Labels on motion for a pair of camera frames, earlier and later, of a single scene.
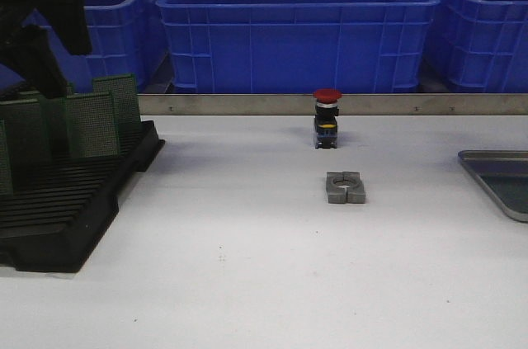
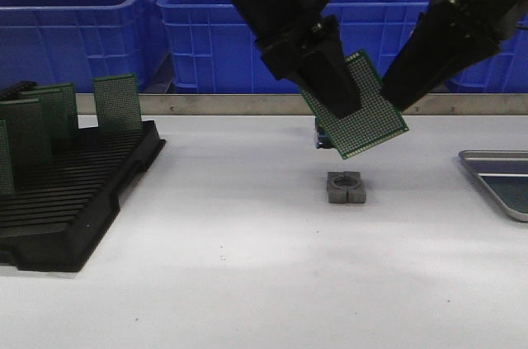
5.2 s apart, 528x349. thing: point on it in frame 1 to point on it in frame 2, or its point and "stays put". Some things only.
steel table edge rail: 351,104 stays put
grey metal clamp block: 345,187 stays put
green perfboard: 92,124 to 377,120
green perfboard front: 511,190 stays put
